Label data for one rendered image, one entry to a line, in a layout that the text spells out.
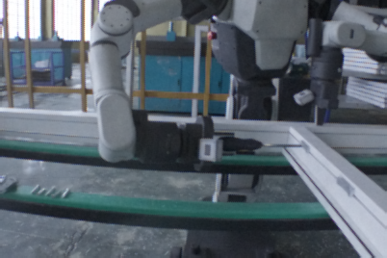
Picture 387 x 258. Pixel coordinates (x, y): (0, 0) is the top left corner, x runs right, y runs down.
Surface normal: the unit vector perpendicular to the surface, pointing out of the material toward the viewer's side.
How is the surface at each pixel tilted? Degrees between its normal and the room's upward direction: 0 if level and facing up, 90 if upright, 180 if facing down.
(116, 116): 55
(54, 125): 90
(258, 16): 99
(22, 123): 90
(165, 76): 90
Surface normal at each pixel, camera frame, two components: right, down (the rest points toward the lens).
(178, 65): -0.01, 0.21
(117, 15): 0.25, -0.38
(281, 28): 0.35, 0.36
